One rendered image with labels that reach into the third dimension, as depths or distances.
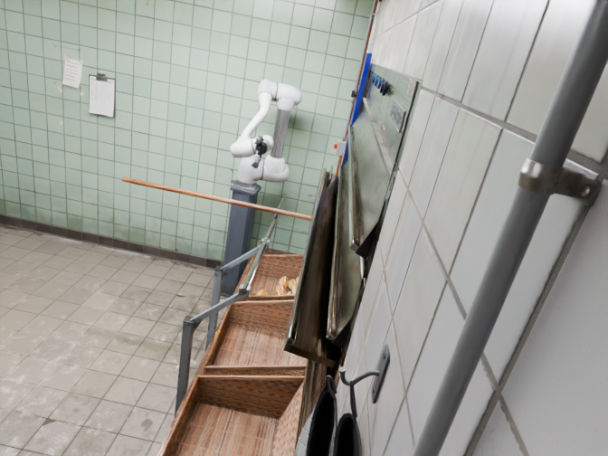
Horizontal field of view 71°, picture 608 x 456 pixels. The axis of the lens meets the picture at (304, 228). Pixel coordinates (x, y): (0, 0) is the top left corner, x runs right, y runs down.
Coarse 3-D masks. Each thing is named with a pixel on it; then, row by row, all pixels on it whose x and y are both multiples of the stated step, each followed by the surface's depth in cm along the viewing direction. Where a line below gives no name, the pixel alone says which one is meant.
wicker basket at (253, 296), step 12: (264, 264) 300; (276, 264) 299; (288, 264) 299; (300, 264) 297; (264, 276) 303; (252, 288) 287; (264, 288) 290; (288, 288) 295; (240, 300) 249; (252, 300) 248; (264, 300) 275; (276, 324) 253
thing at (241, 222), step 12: (240, 192) 337; (240, 216) 346; (252, 216) 354; (228, 228) 354; (240, 228) 350; (228, 240) 356; (240, 240) 354; (228, 252) 360; (240, 252) 358; (240, 264) 363; (228, 276) 368; (240, 276) 368; (228, 288) 373
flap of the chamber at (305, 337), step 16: (336, 176) 273; (336, 192) 244; (320, 208) 211; (320, 224) 192; (320, 240) 177; (304, 256) 159; (320, 256) 163; (320, 272) 152; (320, 288) 142; (304, 304) 130; (320, 304) 133; (304, 320) 123; (320, 320) 126; (304, 336) 116; (320, 336) 119; (304, 352) 111; (320, 352) 113; (336, 352) 115; (336, 368) 112
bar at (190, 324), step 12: (276, 216) 253; (264, 240) 221; (252, 252) 224; (228, 264) 228; (252, 264) 196; (216, 276) 230; (252, 276) 187; (216, 288) 233; (240, 288) 176; (216, 300) 236; (228, 300) 180; (204, 312) 183; (216, 312) 239; (192, 324) 185; (216, 324) 246; (192, 336) 190; (180, 360) 193; (180, 372) 195; (180, 384) 198; (180, 396) 201
